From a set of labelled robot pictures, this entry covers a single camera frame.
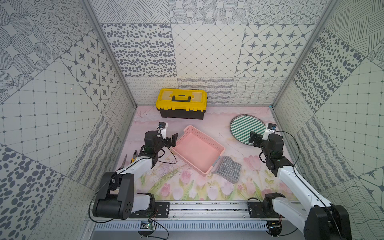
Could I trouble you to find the right black module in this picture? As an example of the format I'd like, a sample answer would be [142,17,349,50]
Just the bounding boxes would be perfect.
[266,221,282,237]

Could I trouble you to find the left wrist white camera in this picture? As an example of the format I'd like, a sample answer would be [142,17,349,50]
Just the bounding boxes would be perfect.
[158,122,168,139]

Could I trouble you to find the aluminium mounting rail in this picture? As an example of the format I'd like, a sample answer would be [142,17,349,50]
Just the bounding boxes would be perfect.
[126,200,280,221]

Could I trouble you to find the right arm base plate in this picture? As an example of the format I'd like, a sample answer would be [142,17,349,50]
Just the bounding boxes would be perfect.
[247,202,280,219]

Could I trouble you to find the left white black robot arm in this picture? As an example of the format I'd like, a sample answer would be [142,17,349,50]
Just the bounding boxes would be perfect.
[89,130,179,220]

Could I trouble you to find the yellow black toolbox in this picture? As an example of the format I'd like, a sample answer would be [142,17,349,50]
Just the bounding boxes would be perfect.
[156,89,208,120]

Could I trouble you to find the yellow handled pliers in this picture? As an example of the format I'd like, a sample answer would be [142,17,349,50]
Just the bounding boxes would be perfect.
[130,150,138,163]

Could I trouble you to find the green striped plate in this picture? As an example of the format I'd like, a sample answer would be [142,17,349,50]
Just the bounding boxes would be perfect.
[230,114,266,145]

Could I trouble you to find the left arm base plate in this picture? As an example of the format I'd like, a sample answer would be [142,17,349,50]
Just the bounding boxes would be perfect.
[129,202,170,219]

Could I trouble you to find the pink plastic basket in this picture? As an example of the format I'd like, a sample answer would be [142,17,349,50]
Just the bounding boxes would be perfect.
[171,125,226,177]

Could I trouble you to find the left circuit board module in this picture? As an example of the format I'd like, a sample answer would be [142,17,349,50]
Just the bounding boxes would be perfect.
[138,221,157,238]

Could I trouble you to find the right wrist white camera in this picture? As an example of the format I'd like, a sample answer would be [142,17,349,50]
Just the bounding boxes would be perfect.
[263,123,277,140]

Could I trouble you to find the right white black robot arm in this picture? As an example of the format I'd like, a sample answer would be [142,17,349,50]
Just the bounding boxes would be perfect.
[249,129,352,240]

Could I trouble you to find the wrist white camera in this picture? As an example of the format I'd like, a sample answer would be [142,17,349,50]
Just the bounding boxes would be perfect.
[158,122,168,139]
[263,123,277,140]

